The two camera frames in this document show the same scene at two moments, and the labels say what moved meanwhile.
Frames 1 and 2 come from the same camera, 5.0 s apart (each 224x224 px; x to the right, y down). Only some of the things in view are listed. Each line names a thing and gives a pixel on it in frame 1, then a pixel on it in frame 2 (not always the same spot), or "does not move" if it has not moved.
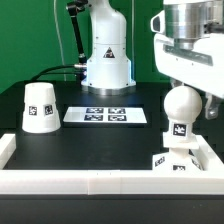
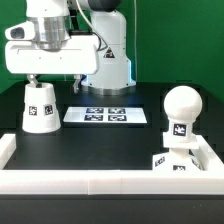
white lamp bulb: (182, 105) does not move
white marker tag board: (105, 115) does not move
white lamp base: (179, 157) does not move
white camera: (158, 22) -> (24, 31)
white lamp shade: (40, 112) does not move
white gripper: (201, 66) -> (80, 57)
